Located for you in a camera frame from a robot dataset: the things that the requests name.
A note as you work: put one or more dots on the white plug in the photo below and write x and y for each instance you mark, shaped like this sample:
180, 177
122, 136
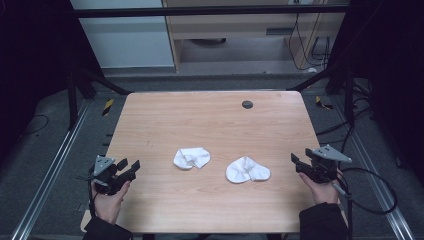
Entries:
312, 70

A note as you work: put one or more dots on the white cabinet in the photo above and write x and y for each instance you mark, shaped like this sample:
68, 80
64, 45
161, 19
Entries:
128, 40

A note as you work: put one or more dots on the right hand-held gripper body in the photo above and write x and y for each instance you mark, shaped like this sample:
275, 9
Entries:
325, 166

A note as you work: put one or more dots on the yellow black striped marker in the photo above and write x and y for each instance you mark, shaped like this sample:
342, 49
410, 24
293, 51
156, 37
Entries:
107, 107
321, 103

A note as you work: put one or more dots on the white sock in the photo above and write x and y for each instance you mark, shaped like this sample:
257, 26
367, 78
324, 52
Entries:
245, 170
192, 158

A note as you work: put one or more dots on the black metal stand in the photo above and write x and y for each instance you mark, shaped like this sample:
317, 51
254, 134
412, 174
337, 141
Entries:
348, 96
72, 100

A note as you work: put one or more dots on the black curtain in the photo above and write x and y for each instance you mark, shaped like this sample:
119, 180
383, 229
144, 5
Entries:
393, 83
30, 66

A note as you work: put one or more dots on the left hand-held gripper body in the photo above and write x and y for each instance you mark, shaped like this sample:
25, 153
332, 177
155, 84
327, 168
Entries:
104, 176

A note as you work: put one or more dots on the black horizontal frame bar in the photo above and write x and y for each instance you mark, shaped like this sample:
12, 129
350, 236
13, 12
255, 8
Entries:
206, 11

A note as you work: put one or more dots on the person's left hand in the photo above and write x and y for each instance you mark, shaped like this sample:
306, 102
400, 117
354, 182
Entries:
110, 205

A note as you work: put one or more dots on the person's right hand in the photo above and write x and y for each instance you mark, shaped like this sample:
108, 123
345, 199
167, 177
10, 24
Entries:
321, 193

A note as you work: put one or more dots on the light wooden desk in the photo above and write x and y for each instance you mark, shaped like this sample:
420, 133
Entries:
233, 25

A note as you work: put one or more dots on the aluminium floor rail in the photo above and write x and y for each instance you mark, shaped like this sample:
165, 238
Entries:
50, 173
376, 180

